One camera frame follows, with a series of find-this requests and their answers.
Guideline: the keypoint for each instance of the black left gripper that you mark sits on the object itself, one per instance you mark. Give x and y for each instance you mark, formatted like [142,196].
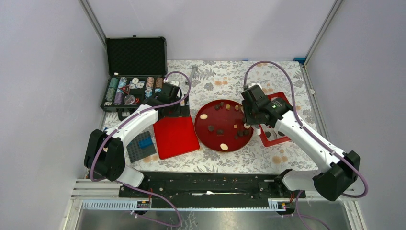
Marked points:
[182,110]

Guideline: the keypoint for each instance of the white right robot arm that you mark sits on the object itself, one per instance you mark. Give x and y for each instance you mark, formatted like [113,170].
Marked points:
[336,169]

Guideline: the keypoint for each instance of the white oval chocolate left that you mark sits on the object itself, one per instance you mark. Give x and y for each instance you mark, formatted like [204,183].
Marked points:
[203,116]

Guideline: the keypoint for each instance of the round red plate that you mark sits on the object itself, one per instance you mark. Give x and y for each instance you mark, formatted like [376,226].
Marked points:
[228,126]

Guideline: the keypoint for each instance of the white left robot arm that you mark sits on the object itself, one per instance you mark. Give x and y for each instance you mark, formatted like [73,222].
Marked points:
[104,155]

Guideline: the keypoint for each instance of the dark chocolate alone left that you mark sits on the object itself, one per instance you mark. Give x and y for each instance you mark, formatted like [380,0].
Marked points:
[210,128]

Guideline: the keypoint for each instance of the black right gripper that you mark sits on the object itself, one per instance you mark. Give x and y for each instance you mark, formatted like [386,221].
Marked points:
[249,120]

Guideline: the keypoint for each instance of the white oval chocolate bottom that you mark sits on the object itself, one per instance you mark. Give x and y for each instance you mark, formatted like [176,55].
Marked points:
[223,147]

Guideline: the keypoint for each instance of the floral table cloth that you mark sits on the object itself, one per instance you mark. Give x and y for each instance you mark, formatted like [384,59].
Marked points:
[224,80]

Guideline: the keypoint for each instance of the blue lego brick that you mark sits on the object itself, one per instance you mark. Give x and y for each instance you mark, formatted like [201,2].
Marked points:
[145,143]

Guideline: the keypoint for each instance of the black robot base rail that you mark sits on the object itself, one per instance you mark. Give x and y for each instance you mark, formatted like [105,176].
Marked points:
[211,190]

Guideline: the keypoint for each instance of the white oval chocolate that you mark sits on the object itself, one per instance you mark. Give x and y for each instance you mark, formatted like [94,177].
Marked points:
[203,116]
[223,147]

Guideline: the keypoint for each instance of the grey lego baseplate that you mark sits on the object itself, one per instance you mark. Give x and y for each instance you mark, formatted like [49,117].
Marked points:
[135,153]

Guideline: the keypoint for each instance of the blue fifty poker chip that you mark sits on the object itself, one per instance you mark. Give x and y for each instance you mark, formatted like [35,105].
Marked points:
[148,92]

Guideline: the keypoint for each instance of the black poker chip case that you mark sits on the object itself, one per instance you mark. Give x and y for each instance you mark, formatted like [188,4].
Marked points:
[130,57]

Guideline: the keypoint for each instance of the red chocolate box tray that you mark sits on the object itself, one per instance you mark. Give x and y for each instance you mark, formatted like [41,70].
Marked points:
[275,137]

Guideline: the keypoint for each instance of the red square box lid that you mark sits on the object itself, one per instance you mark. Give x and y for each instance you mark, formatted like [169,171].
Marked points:
[175,136]

